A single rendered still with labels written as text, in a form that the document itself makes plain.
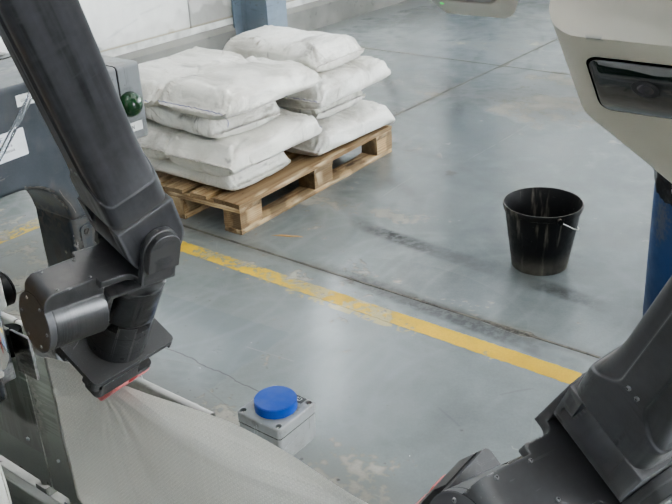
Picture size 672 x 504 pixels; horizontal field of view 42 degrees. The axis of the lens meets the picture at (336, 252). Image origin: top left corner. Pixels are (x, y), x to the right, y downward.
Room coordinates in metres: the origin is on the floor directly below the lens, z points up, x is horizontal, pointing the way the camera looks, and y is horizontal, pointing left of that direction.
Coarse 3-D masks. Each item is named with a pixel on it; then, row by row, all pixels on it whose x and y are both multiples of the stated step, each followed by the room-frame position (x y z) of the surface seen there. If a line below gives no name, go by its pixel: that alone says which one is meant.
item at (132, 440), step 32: (64, 384) 0.81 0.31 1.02; (64, 416) 0.82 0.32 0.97; (96, 416) 0.79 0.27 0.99; (128, 416) 0.75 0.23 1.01; (160, 416) 0.74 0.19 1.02; (192, 416) 0.71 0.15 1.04; (96, 448) 0.80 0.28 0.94; (128, 448) 0.76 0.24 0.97; (160, 448) 0.71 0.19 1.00; (192, 448) 0.67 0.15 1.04; (224, 448) 0.69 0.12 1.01; (256, 448) 0.67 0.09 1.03; (96, 480) 0.81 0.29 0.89; (128, 480) 0.77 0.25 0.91; (160, 480) 0.72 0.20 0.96; (192, 480) 0.67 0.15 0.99; (224, 480) 0.64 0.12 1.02; (256, 480) 0.62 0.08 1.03; (288, 480) 0.60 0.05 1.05; (320, 480) 0.60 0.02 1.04
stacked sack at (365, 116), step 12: (348, 108) 4.26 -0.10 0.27; (360, 108) 4.25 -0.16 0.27; (372, 108) 4.27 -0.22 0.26; (384, 108) 4.30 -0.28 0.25; (324, 120) 4.10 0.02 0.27; (336, 120) 4.09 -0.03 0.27; (348, 120) 4.11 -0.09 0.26; (360, 120) 4.13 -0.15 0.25; (372, 120) 4.18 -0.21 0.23; (384, 120) 4.26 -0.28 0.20; (324, 132) 3.95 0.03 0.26; (336, 132) 3.98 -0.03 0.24; (348, 132) 4.04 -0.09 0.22; (360, 132) 4.11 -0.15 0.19; (300, 144) 3.95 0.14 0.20; (312, 144) 3.91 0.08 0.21; (324, 144) 3.90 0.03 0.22; (336, 144) 3.96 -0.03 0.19
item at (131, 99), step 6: (126, 96) 0.97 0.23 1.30; (132, 96) 0.97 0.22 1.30; (138, 96) 0.98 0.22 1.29; (126, 102) 0.97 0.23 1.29; (132, 102) 0.97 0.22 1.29; (138, 102) 0.97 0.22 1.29; (126, 108) 0.96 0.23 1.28; (132, 108) 0.97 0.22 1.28; (138, 108) 0.97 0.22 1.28; (132, 114) 0.97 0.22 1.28
